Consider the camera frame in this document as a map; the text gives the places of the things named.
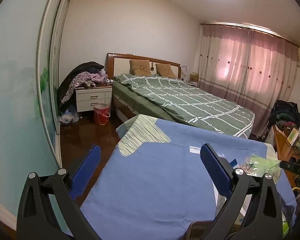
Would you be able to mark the white bedside table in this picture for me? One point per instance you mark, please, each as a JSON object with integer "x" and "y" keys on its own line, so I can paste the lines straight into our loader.
{"x": 87, "y": 98}

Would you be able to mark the wooden desk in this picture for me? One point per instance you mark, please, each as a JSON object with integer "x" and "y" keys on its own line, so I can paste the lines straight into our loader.
{"x": 284, "y": 150}

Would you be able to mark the far bedside tissue box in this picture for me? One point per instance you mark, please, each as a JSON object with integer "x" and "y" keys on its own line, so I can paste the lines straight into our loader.
{"x": 194, "y": 77}

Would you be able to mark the left brown pillow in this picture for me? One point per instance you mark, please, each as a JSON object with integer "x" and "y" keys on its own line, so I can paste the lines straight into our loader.
{"x": 140, "y": 67}

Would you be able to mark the sliding wardrobe door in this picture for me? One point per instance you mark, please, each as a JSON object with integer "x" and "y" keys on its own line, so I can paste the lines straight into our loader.
{"x": 30, "y": 37}

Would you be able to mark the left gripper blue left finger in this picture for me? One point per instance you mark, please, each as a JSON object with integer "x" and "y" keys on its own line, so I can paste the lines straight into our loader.
{"x": 82, "y": 174}

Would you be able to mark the red plastic bucket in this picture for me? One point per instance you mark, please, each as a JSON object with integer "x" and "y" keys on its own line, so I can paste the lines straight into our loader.
{"x": 101, "y": 113}

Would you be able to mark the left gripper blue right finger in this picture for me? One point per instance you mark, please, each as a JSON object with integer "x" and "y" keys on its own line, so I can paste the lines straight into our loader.
{"x": 219, "y": 170}

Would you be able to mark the pile of clothes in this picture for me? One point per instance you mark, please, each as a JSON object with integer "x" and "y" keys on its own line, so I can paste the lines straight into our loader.
{"x": 88, "y": 71}

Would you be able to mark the green plastic wrapper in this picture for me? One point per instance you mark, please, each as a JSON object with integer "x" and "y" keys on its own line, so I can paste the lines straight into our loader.
{"x": 257, "y": 166}

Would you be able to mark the blue blanket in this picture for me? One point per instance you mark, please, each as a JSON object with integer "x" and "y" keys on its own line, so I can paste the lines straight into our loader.
{"x": 152, "y": 187}

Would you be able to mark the plastic bags on floor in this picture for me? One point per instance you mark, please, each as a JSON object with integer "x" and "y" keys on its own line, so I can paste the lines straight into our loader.
{"x": 69, "y": 117}

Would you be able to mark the brown pillow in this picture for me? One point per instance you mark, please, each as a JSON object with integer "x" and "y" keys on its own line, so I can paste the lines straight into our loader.
{"x": 165, "y": 70}
{"x": 140, "y": 67}

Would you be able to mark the pink curtain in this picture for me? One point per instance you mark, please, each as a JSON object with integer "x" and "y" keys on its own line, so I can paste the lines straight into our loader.
{"x": 248, "y": 67}

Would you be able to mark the green checked duvet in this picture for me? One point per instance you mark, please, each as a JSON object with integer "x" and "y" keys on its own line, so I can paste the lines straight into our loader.
{"x": 172, "y": 99}

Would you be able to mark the white paper label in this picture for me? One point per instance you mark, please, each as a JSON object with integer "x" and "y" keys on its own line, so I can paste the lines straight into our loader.
{"x": 193, "y": 149}

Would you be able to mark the wooden bed frame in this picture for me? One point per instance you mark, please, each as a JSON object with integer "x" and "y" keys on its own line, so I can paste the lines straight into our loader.
{"x": 125, "y": 103}

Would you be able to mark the right brown pillow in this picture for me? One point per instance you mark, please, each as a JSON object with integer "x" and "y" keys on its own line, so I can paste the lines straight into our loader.
{"x": 165, "y": 70}

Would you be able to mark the dark clothes pile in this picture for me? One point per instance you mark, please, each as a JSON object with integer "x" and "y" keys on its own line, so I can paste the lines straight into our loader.
{"x": 284, "y": 111}

